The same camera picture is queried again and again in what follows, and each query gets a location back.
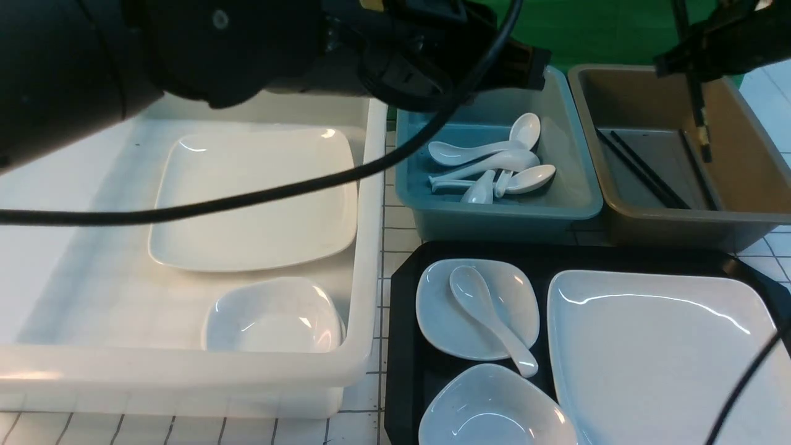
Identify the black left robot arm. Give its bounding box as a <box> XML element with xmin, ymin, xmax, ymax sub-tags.
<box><xmin>1</xmin><ymin>1</ymin><xmax>498</xmax><ymax>172</ymax></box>

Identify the small white dish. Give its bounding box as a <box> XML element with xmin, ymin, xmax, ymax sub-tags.
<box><xmin>415</xmin><ymin>258</ymin><xmax>541</xmax><ymax>362</ymax></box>

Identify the small white bowl in bin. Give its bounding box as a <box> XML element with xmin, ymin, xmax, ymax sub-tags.
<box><xmin>201</xmin><ymin>276</ymin><xmax>347</xmax><ymax>353</ymax></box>

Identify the black serving tray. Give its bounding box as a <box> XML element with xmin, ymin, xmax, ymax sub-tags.
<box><xmin>384</xmin><ymin>240</ymin><xmax>789</xmax><ymax>444</ymax></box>

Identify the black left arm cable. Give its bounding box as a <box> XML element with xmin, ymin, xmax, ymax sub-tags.
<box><xmin>0</xmin><ymin>0</ymin><xmax>525</xmax><ymax>226</ymax></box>

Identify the green backdrop cloth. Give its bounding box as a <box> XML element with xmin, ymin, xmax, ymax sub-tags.
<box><xmin>383</xmin><ymin>0</ymin><xmax>748</xmax><ymax>130</ymax></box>

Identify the white ceramic soup spoon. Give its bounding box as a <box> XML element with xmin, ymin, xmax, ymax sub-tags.
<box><xmin>449</xmin><ymin>266</ymin><xmax>538</xmax><ymax>378</ymax></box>

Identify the white spoon bottom handle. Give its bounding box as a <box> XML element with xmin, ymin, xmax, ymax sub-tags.
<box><xmin>460</xmin><ymin>169</ymin><xmax>496</xmax><ymax>205</ymax></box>

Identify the white square plate in bin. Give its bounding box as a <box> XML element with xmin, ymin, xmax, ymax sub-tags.
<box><xmin>147</xmin><ymin>127</ymin><xmax>359</xmax><ymax>273</ymax></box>

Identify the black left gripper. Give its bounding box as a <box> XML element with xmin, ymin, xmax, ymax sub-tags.
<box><xmin>321</xmin><ymin>0</ymin><xmax>552</xmax><ymax>113</ymax></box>

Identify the teal plastic bin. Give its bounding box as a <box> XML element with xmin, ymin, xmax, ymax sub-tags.
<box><xmin>394</xmin><ymin>67</ymin><xmax>604</xmax><ymax>242</ymax></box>

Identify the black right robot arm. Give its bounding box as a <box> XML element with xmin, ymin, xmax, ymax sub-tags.
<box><xmin>654</xmin><ymin>1</ymin><xmax>790</xmax><ymax>83</ymax></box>

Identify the black chopstick right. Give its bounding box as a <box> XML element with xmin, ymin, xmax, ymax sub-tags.
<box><xmin>679</xmin><ymin>129</ymin><xmax>719</xmax><ymax>211</ymax></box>

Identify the white spoon middle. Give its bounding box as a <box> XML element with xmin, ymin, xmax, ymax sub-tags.
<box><xmin>429</xmin><ymin>149</ymin><xmax>540</xmax><ymax>185</ymax></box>

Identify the white spoon upper bowl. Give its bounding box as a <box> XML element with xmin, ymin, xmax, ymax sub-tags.
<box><xmin>496</xmin><ymin>112</ymin><xmax>541</xmax><ymax>153</ymax></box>

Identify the large white plastic bin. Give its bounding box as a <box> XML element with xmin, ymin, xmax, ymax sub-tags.
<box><xmin>2</xmin><ymin>93</ymin><xmax>387</xmax><ymax>418</ymax></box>

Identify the black chopstick left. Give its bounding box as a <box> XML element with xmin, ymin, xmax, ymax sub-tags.
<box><xmin>595</xmin><ymin>129</ymin><xmax>674</xmax><ymax>208</ymax></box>

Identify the large white rice plate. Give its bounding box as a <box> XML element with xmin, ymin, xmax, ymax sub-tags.
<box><xmin>546</xmin><ymin>270</ymin><xmax>775</xmax><ymax>444</ymax></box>

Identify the white spoon left bowl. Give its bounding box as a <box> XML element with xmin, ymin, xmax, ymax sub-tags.
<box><xmin>428</xmin><ymin>140</ymin><xmax>528</xmax><ymax>167</ymax></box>

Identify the brown plastic bin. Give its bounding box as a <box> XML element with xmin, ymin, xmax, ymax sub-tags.
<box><xmin>567</xmin><ymin>64</ymin><xmax>790</xmax><ymax>252</ymax></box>

